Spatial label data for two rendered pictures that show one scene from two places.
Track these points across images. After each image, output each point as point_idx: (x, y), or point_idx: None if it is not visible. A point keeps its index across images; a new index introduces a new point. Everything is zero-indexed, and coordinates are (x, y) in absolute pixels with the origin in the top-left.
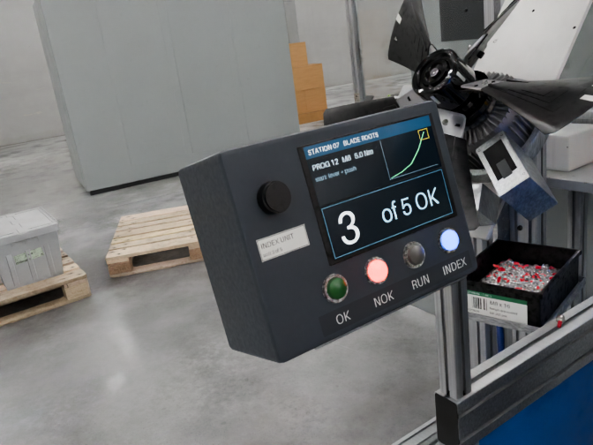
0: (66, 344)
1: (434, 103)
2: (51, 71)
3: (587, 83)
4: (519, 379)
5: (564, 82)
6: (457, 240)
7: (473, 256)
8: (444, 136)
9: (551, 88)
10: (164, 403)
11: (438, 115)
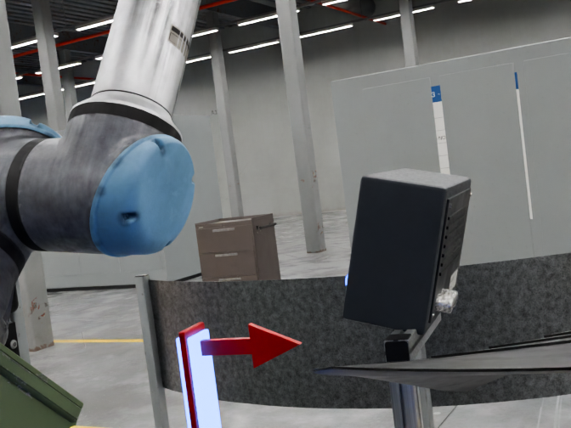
0: None
1: (361, 178)
2: None
3: (448, 357)
4: None
5: (561, 350)
6: (345, 281)
7: (343, 305)
8: (357, 206)
9: (562, 335)
10: None
11: (359, 188)
